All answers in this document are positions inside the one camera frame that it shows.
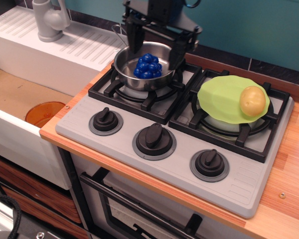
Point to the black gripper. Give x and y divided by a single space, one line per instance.
166 19

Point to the black right stove knob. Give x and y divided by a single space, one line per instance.
209 165

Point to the wooden drawer front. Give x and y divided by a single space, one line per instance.
50 204

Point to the grey toy stove top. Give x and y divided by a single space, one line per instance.
239 192

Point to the green plastic plate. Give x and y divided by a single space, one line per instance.
220 97

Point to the black left stove knob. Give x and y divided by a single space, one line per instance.
105 122

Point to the white toy sink unit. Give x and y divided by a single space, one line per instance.
34 72

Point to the oven door with handle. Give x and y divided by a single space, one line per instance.
134 214

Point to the black burner grate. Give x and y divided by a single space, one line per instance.
157 105
253 140

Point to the black left burner grate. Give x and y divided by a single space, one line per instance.
157 105

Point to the blue toy blueberry cluster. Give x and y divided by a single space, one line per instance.
148 67

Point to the yellow toy potato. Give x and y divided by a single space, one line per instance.
252 101

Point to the stainless steel pot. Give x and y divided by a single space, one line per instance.
125 62

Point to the orange plastic bowl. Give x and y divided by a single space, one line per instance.
42 113

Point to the black middle stove knob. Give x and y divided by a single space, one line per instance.
154 142

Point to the teal wall cabinet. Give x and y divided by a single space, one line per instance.
265 30

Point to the grey toy faucet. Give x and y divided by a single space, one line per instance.
50 22

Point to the black stove knob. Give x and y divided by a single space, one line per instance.
154 142
209 165
105 122

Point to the black right burner grate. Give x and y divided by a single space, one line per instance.
253 140

